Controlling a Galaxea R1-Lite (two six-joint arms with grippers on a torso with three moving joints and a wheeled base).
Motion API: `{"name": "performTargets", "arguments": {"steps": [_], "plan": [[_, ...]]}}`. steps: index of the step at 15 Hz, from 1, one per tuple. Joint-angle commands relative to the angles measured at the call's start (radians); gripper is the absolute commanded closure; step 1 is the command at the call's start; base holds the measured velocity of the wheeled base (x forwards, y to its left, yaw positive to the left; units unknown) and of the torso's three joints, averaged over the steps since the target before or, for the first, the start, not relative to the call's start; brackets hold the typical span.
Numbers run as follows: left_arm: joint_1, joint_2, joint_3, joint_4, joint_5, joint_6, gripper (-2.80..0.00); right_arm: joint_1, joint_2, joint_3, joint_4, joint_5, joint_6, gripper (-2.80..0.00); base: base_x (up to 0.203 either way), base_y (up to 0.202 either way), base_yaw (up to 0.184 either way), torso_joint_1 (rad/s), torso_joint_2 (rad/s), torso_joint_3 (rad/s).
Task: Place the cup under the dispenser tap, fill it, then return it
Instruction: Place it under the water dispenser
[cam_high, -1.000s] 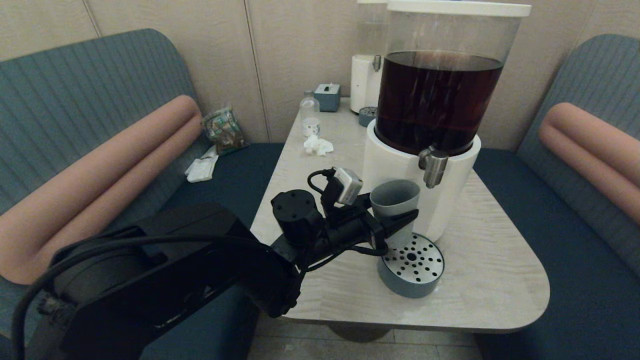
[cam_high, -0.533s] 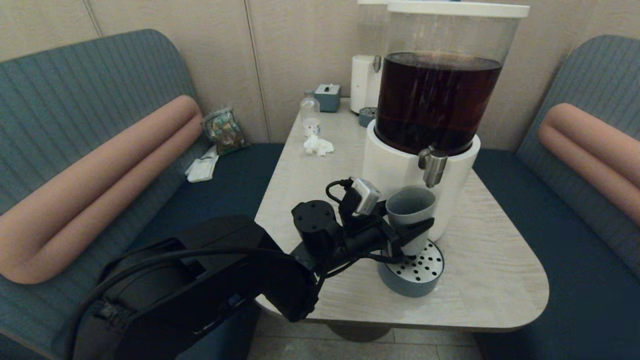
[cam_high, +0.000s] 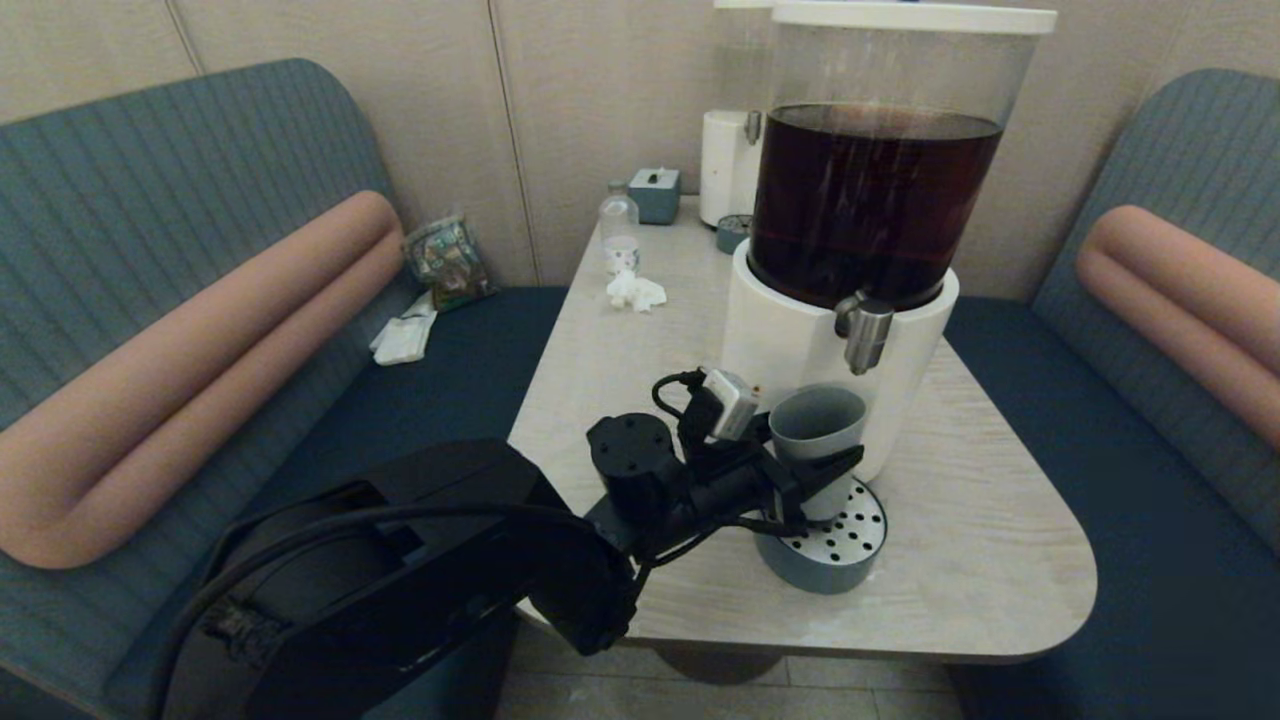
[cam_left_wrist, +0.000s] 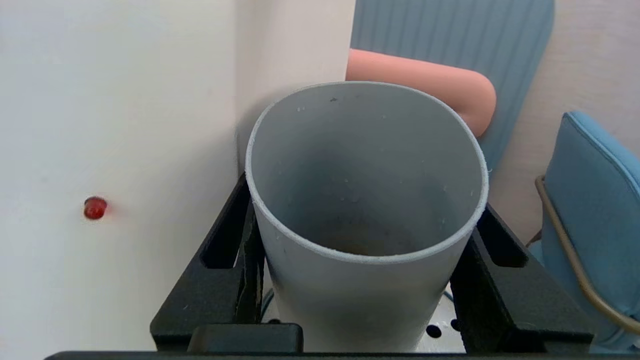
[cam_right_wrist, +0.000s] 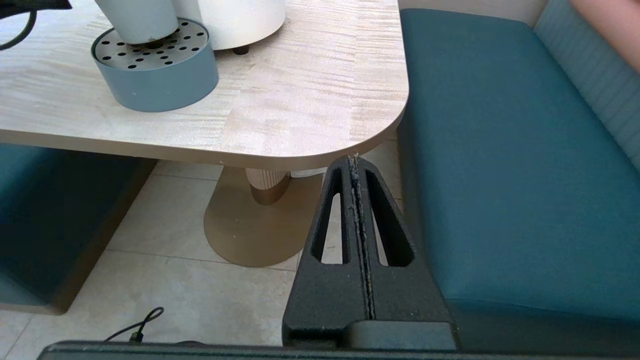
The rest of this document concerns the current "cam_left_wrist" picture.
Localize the large dark tea dispenser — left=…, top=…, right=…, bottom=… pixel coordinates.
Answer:
left=0, top=0, right=357, bottom=354

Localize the light blue upholstered chair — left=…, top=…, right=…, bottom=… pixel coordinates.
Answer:
left=526, top=110, right=640, bottom=352

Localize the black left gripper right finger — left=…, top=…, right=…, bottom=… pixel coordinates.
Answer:
left=449, top=202, right=597, bottom=353

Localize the grey plastic cup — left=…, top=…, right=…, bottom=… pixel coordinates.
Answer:
left=244, top=81, right=490, bottom=354

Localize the pink bench bolster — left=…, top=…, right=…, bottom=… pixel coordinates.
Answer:
left=344, top=48, right=498, bottom=139

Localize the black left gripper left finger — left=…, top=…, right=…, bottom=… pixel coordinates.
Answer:
left=150, top=172, right=267, bottom=352

